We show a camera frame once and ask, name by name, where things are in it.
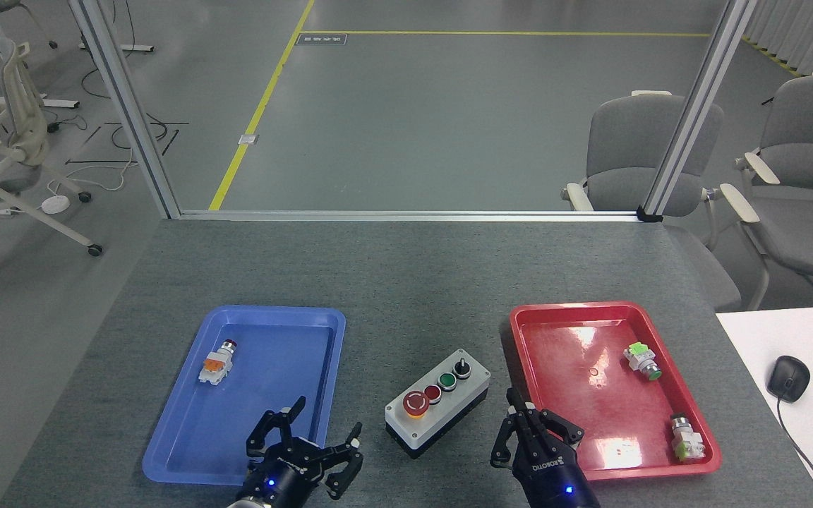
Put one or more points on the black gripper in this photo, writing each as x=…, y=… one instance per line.
x=283, y=476
x=551, y=476

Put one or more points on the grey control box with buttons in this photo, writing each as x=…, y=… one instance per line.
x=438, y=413

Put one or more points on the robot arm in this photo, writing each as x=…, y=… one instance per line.
x=241, y=502

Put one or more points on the red plastic tray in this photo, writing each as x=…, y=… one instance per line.
x=576, y=339

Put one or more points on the blue plastic tray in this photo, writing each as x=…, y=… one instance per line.
x=265, y=353

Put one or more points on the white side table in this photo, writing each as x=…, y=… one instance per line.
x=766, y=331

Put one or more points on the black computer mouse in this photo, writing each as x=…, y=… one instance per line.
x=788, y=377

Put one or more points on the grey fabric armchair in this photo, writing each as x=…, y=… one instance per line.
x=809, y=134
x=625, y=141

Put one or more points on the silver floor outlet cover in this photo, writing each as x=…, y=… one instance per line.
x=248, y=140

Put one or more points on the white round floor socket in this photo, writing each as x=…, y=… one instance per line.
x=56, y=204

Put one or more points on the dark floor sign plate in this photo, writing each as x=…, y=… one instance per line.
x=321, y=39

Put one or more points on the white desk foot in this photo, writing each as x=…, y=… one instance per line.
x=121, y=48
x=39, y=102

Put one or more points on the white mesh office chair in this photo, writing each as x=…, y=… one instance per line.
x=20, y=99

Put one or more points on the white curtain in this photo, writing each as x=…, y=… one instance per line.
x=809, y=28

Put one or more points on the red push button switch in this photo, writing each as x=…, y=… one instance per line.
x=216, y=365

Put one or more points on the green push button switch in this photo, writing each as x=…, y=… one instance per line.
x=641, y=358

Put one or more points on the silver-headed push button switch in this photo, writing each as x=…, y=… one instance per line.
x=687, y=437

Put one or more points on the black corner bracket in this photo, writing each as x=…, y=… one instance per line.
x=649, y=214

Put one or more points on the silver aluminium rail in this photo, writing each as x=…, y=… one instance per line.
x=406, y=215

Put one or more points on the silver aluminium post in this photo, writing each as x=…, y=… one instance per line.
x=124, y=106
x=696, y=120

